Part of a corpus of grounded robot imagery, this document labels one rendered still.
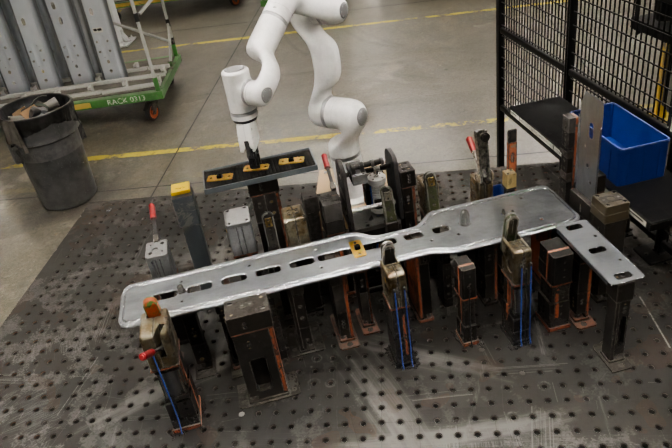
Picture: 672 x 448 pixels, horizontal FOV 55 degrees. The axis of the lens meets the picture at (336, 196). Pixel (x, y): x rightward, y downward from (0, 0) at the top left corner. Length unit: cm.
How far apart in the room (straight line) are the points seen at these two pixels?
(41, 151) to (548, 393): 360
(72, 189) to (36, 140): 43
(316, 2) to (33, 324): 151
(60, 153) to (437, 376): 331
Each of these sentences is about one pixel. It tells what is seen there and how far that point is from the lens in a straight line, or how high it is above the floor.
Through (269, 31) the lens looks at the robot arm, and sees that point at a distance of 206.
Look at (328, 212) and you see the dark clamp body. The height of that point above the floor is 105.
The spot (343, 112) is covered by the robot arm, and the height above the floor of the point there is 120.
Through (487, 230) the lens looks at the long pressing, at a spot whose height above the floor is 100.
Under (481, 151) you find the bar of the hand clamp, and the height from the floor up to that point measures 115.
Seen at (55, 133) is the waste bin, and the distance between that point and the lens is 457.
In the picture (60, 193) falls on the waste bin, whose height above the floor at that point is 14.
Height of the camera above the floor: 213
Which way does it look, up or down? 31 degrees down
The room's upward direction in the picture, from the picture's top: 9 degrees counter-clockwise
